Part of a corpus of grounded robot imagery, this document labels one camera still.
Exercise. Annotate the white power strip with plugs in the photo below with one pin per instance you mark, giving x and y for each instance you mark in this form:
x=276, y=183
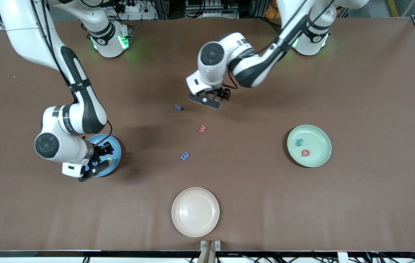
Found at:
x=140, y=15

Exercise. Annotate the metal table edge bracket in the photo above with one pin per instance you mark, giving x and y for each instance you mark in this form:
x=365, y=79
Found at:
x=203, y=244

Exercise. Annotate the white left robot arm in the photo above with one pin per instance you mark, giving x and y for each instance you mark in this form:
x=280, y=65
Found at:
x=213, y=54

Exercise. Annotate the long white socket strip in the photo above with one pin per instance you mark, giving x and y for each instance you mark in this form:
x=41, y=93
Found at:
x=211, y=14

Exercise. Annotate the light blue three-pronged foam letter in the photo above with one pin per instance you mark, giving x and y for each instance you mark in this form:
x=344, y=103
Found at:
x=184, y=156

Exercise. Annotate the wooden stick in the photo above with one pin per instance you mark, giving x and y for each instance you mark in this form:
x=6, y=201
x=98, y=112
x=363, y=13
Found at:
x=207, y=255

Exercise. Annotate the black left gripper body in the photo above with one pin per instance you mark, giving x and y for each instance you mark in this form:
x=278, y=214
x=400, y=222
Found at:
x=223, y=92

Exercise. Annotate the teal foam letter R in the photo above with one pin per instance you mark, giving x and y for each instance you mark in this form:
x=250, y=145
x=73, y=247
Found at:
x=300, y=142

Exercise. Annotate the pink foam letter Q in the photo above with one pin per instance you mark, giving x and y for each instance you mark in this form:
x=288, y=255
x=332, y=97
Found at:
x=303, y=153

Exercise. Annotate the pink foam letter w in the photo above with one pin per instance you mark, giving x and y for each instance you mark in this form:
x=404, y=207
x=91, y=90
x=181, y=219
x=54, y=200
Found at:
x=202, y=129

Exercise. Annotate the blue round plate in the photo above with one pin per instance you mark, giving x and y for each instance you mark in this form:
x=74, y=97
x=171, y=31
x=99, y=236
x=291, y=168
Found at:
x=117, y=159

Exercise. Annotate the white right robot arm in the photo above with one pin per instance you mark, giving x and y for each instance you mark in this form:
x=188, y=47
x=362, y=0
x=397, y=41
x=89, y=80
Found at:
x=28, y=36

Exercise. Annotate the pale green round plate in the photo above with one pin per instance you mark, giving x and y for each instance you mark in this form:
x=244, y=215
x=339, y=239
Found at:
x=317, y=146

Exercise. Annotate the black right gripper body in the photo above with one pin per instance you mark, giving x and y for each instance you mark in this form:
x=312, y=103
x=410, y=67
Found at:
x=102, y=150

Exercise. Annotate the cream round plate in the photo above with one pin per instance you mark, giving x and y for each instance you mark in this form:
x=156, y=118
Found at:
x=195, y=212

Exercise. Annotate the pile of orange items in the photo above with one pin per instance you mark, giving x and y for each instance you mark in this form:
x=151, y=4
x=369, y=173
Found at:
x=273, y=12

